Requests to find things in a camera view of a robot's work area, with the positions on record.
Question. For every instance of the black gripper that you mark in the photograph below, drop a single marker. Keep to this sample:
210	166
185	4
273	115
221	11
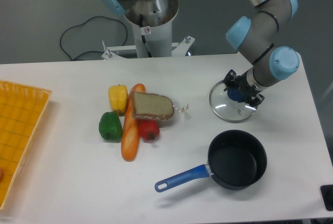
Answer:
240	90

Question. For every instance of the glass lid blue knob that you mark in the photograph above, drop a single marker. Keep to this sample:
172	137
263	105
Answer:
228	109

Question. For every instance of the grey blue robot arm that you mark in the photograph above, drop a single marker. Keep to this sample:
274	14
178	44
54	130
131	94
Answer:
251	37

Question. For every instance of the bagged bread slice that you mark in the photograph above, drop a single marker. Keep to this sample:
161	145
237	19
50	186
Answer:
152	106

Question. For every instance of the red bell pepper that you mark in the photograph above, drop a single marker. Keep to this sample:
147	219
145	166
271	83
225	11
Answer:
149	130

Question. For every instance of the orange baguette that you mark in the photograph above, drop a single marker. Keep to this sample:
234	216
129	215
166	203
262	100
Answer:
130	136

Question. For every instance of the yellow bell pepper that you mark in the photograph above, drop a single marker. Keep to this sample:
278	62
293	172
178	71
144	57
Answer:
118	98

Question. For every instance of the black device at table edge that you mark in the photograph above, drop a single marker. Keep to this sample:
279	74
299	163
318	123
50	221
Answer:
327	195

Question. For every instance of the green bell pepper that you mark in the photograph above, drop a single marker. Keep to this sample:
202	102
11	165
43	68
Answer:
110	127

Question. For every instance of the yellow plastic basket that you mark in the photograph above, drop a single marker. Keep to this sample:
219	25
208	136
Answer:
22	108

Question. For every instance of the black saucepan blue handle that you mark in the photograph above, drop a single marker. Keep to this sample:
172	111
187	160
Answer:
236	160

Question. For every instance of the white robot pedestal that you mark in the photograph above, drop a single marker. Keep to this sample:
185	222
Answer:
151	22

